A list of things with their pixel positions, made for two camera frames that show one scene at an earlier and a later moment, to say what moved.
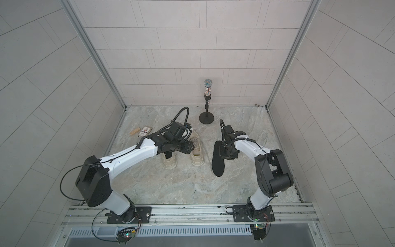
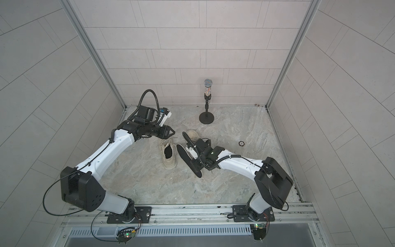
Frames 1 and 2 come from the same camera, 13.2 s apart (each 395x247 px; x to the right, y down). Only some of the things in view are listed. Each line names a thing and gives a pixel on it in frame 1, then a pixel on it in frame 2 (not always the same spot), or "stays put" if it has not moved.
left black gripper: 188,148 → 165,132
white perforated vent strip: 163,231 stays put
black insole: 218,164 → 188,160
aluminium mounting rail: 297,215 stays put
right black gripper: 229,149 → 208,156
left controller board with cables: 124,234 stays put
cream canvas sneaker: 170,163 stays put
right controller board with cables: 259,230 stays put
